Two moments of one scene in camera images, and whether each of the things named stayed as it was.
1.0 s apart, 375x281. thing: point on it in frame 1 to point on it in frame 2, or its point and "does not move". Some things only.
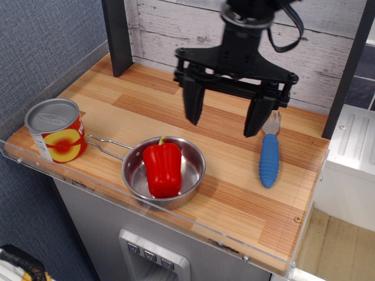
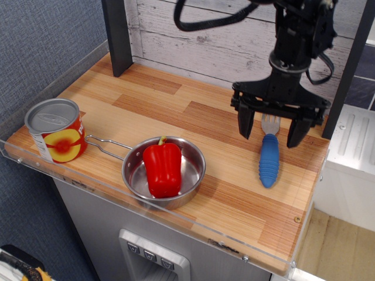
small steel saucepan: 193,168 does not move
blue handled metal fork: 269,163 does not move
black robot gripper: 236,65 to 280,95
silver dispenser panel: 147,260 does not move
